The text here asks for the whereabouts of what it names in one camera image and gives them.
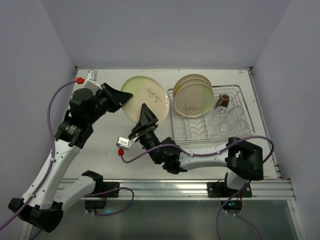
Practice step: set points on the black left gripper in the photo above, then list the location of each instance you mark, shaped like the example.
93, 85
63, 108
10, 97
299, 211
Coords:
109, 97

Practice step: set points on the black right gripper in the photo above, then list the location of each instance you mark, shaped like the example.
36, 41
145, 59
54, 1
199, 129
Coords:
144, 130

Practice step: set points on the cream plate front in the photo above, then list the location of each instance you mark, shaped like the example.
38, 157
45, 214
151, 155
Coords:
145, 90

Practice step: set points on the cream plate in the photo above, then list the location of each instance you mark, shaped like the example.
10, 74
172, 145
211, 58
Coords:
181, 84
145, 90
192, 76
193, 100

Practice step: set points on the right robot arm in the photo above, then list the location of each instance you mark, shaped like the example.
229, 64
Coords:
243, 159

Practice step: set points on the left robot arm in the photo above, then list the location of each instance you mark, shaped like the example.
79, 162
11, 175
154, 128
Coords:
41, 205

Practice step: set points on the cream plate back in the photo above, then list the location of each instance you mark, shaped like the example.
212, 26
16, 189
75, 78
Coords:
192, 76

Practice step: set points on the clear glass back left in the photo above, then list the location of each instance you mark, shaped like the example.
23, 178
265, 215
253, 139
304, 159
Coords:
219, 114

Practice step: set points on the clear glass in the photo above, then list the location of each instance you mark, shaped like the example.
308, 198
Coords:
235, 113
222, 129
240, 128
219, 114

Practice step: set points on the clear glass front left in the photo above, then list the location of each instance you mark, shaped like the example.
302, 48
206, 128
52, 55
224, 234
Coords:
222, 129

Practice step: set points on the dark red cup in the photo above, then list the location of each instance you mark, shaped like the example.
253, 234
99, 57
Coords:
223, 101

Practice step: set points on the clear glass back right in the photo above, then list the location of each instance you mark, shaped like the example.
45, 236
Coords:
235, 113

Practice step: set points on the clear glass front right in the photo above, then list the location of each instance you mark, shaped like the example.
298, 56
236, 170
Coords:
240, 128

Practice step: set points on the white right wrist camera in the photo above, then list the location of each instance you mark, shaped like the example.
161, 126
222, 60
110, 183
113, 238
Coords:
124, 143

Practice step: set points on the aluminium mounting rail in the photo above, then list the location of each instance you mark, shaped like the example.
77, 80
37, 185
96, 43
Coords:
194, 190

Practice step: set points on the metal wire dish rack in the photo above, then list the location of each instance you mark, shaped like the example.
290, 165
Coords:
198, 131

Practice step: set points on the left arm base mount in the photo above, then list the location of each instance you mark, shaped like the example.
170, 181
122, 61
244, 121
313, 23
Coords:
105, 192

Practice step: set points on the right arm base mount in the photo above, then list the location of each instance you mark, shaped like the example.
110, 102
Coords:
219, 190

